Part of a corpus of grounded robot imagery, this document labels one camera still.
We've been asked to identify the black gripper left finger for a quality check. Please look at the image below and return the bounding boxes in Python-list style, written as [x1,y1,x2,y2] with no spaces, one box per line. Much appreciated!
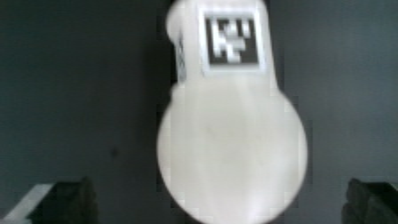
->
[0,177,100,224]

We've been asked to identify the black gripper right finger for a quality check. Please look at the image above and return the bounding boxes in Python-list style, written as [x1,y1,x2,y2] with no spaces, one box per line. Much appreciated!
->
[341,179,398,224]

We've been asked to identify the white lamp bulb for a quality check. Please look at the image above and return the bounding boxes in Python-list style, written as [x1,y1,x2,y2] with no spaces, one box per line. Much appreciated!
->
[157,0,308,224]

